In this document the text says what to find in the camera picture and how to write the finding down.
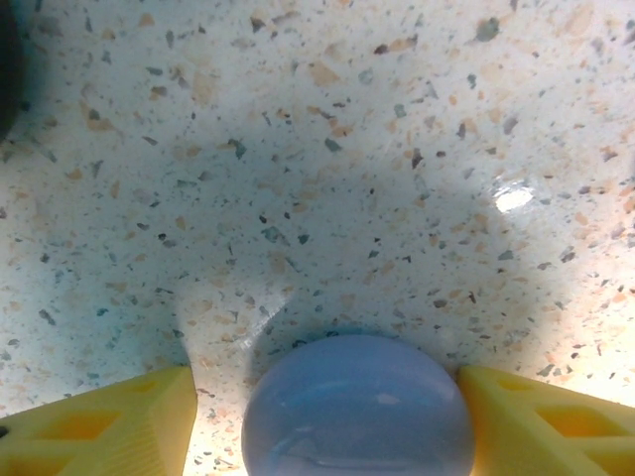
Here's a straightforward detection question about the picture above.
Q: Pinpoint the black earbud charging case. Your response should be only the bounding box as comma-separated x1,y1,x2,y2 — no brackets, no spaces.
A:
0,0,26,145

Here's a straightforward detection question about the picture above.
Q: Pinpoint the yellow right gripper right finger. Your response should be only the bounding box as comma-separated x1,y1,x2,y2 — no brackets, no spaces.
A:
456,365,635,476

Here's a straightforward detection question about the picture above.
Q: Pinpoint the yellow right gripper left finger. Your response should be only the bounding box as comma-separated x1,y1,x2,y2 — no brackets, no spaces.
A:
0,365,199,476

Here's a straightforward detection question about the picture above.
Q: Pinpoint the lavender earbud charging case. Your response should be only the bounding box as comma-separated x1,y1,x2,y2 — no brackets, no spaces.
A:
241,334,476,476

